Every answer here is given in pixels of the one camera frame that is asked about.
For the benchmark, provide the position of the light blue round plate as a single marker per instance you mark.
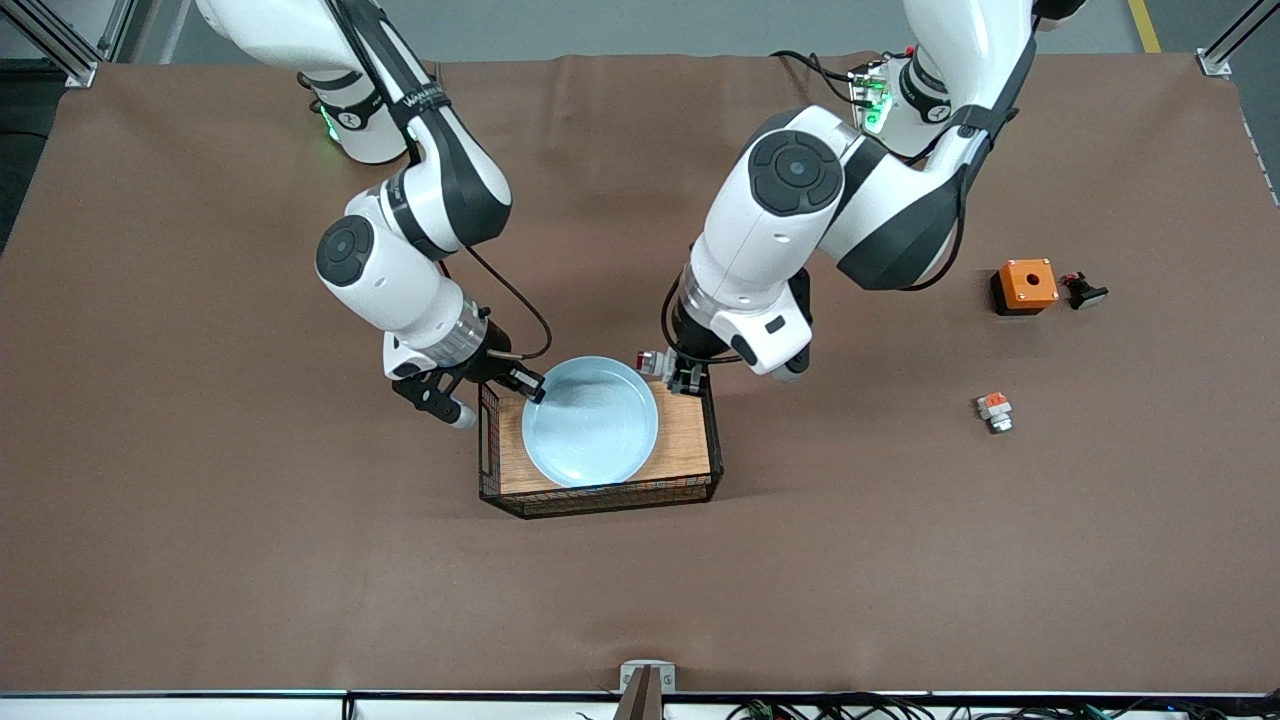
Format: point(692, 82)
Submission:
point(590, 425)

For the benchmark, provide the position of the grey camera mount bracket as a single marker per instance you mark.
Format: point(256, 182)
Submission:
point(647, 695)

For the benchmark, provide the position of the push button orange contact block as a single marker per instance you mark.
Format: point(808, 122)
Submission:
point(994, 408)

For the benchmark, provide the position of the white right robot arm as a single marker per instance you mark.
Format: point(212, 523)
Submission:
point(400, 280)

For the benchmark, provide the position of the black push button head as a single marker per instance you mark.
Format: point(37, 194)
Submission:
point(1082, 292)

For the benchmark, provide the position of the brown table mat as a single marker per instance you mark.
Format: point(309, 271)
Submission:
point(640, 600)

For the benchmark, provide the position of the aluminium extrusion frame bar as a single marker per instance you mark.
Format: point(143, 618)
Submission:
point(1228, 45)
point(117, 28)
point(60, 55)

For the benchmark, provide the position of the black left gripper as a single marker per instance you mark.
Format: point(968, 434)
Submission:
point(690, 352)

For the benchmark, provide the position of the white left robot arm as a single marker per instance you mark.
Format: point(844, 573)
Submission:
point(790, 230)

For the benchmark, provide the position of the orange button enclosure box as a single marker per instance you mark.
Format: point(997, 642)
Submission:
point(1028, 283)

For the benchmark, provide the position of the red push button green block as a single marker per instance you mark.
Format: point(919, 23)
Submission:
point(655, 362)

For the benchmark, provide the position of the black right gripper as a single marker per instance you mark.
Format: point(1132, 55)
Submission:
point(487, 364)

